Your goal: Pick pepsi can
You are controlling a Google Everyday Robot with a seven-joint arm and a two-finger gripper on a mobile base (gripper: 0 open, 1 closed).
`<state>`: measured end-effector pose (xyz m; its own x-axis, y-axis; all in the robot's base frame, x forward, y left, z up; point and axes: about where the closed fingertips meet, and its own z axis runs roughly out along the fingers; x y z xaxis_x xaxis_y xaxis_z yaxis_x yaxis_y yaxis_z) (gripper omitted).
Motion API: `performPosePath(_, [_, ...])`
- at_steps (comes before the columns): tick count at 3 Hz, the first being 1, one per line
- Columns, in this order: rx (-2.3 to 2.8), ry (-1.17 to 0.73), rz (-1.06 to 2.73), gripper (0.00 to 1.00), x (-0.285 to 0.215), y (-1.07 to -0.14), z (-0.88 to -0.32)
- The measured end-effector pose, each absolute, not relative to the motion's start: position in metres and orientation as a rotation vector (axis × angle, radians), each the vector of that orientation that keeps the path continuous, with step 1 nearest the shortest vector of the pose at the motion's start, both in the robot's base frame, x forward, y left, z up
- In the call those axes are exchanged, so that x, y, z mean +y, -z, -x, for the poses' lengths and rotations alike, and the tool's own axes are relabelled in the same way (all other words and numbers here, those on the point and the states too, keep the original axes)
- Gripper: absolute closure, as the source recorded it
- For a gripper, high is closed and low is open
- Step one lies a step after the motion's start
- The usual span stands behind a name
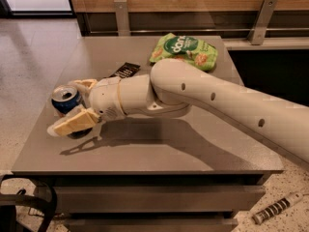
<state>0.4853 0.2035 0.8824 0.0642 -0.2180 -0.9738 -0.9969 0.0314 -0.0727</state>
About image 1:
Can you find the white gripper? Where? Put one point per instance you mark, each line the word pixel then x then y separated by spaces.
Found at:
pixel 104 98

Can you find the blue pepsi can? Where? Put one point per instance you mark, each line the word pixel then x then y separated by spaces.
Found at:
pixel 68 102

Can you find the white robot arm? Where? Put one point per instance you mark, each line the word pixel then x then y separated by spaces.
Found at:
pixel 172 87

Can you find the black snack bar wrapper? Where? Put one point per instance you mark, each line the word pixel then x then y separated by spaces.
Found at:
pixel 126 70

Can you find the grey drawer cabinet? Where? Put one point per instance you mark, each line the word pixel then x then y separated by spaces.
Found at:
pixel 150 204

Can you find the green chips bag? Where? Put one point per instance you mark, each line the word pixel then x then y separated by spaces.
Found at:
pixel 195 52

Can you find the left metal bracket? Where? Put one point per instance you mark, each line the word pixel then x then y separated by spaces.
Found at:
pixel 122 18

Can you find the metal bracket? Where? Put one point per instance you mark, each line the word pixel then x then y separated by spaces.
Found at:
pixel 122 18
pixel 258 32

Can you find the horizontal metal rail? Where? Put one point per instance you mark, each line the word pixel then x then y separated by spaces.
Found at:
pixel 226 33

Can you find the right metal bracket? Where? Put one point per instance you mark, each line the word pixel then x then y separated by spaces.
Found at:
pixel 258 32

